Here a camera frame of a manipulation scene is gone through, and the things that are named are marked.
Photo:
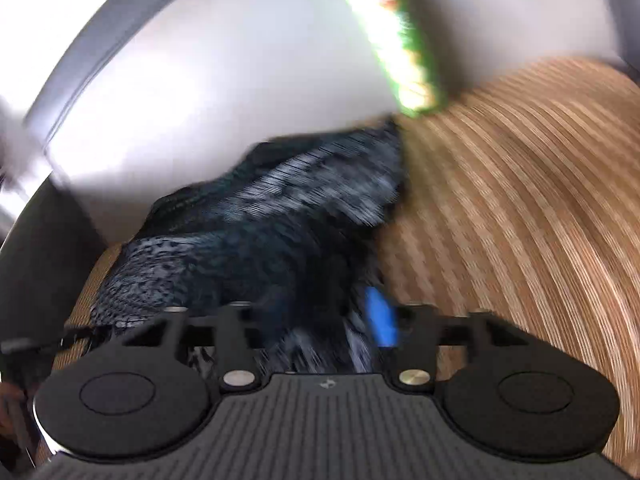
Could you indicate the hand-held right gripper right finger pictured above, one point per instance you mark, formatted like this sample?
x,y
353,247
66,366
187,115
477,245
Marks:
x,y
381,322

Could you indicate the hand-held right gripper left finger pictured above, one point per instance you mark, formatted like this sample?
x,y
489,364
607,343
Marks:
x,y
235,342

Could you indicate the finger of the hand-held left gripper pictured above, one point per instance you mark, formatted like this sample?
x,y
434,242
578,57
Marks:
x,y
45,344

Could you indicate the dark patterned garment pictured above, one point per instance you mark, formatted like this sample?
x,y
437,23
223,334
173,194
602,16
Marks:
x,y
270,220

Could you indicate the dark bedside furniture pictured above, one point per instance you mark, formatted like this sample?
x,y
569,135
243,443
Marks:
x,y
45,250

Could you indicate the brown woven striped mat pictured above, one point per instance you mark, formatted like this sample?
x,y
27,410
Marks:
x,y
525,195

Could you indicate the grey padded headboard cushion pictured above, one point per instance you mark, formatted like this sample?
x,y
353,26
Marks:
x,y
240,60

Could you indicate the green yellow printed tube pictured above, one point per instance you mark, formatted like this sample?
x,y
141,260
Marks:
x,y
400,40

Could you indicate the dark headboard band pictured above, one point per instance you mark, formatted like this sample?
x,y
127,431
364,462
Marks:
x,y
95,55

